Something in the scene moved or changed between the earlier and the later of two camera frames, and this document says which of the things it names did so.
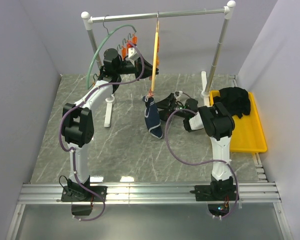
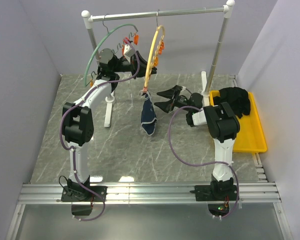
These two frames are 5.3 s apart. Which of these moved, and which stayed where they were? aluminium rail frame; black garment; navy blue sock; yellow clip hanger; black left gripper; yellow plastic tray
Moved: navy blue sock; yellow clip hanger
Stayed: black left gripper; aluminium rail frame; yellow plastic tray; black garment
